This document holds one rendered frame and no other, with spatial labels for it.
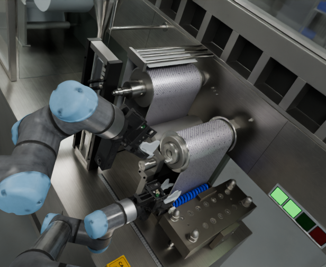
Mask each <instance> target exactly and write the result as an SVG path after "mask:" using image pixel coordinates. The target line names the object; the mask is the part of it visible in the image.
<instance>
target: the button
mask: <svg viewBox="0 0 326 267"><path fill-rule="evenodd" d="M106 267H131V266H130V265H129V263H128V261H127V260H126V258H125V256H124V255H122V256H120V257H119V258H117V259H115V260H114V261H112V262H110V263H109V264H107V265H106Z"/></svg>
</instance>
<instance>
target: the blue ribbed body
mask: <svg viewBox="0 0 326 267"><path fill-rule="evenodd" d="M209 187H210V186H209V185H207V184H206V183H204V184H203V185H201V186H199V187H197V188H195V189H193V190H191V191H188V192H187V193H185V194H182V195H180V196H179V197H178V198H177V199H176V201H175V202H174V203H173V204H172V205H173V206H175V208H176V207H178V206H180V205H182V204H184V203H185V202H187V201H189V200H191V199H193V198H195V197H196V196H197V195H198V194H199V193H201V192H203V191H205V190H207V189H209Z"/></svg>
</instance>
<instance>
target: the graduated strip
mask: <svg viewBox="0 0 326 267"><path fill-rule="evenodd" d="M98 176H99V178H100V179H101V180H102V182H103V184H104V185H105V187H106V188H107V190H108V191H109V193H110V194H111V196H112V198H113V199H114V201H115V202H117V201H118V200H119V201H120V199H119V198H118V196H117V195H116V193H115V192H114V190H113V189H112V187H111V186H110V184H109V183H108V181H107V179H106V178H105V176H104V175H103V173H101V174H99V175H98ZM129 224H130V225H131V227H132V228H133V230H134V231H135V233H136V234H137V236H138V237H139V239H140V240H141V242H142V244H143V245H144V247H145V248H146V250H147V251H148V253H149V254H150V256H151V257H152V259H153V260H154V262H155V264H156V265H157V267H164V266H163V264H162V263H161V261H160V259H159V258H158V257H157V255H156V254H155V252H154V251H153V249H152V247H151V246H150V244H149V243H148V241H147V240H146V238H145V237H144V235H143V234H142V232H141V231H140V229H139V228H138V226H137V225H136V223H135V222H134V221H132V222H130V223H129Z"/></svg>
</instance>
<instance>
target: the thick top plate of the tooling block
mask: <svg viewBox="0 0 326 267"><path fill-rule="evenodd" d="M231 180H232V179H229V180H227V181H225V182H223V183H222V184H220V185H218V186H216V187H214V188H215V189H216V192H215V193H214V194H213V195H211V196H209V197H207V198H205V199H204V200H202V201H199V200H198V199H197V198H196V197H195V198H193V199H191V200H189V201H187V202H185V203H184V204H182V205H180V206H178V207H176V209H178V210H179V211H180V218H179V220H178V221H177V222H173V221H171V220H170V218H169V215H170V214H169V213H168V212H167V213H165V214H163V216H162V218H161V219H160V221H159V224H160V226H161V227H162V228H163V230H164V231H165V233H166V234H167V235H168V237H169V238H170V240H171V241H172V242H173V244H174V245H175V246H176V248H177V249H178V251H179V252H180V254H181V255H182V257H183V258H184V259H186V258H187V257H189V256H190V255H192V254H193V253H194V252H196V251H197V250H199V249H200V248H202V247H203V246H204V245H206V244H207V243H209V242H210V241H212V240H213V239H215V238H216V237H217V235H218V234H219V233H220V232H221V231H223V230H224V229H226V228H227V227H229V226H230V225H232V224H233V223H234V222H236V221H237V222H239V221H241V220H242V219H243V218H245V217H246V216H248V215H249V214H251V213H252V212H253V210H254V209H255V208H256V207H257V206H256V205H255V204H254V203H253V202H251V204H250V206H249V207H245V206H243V205H242V200H243V199H245V198H246V197H247V195H246V194H245V193H244V192H243V191H242V190H241V189H240V188H239V187H238V186H237V185H235V187H234V189H233V190H229V189H228V188H227V186H226V184H227V183H228V182H229V181H231ZM195 229H196V230H198V232H199V236H198V239H197V241H196V242H195V243H191V242H190V241H189V240H188V238H187V235H188V234H189V233H190V232H192V231H193V230H195Z"/></svg>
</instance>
